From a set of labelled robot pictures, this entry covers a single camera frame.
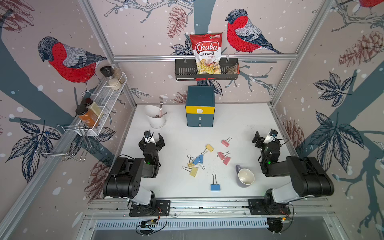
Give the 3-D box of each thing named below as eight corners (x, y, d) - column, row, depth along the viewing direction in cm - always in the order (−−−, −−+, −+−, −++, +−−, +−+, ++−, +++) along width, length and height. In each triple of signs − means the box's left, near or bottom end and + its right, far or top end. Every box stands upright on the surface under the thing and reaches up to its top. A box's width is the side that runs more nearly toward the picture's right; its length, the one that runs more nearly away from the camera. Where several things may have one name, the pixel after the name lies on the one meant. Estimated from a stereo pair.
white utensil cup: (146, 128, 107) (141, 117, 97) (149, 116, 114) (145, 105, 104) (164, 128, 107) (160, 117, 97) (166, 116, 114) (163, 105, 104)
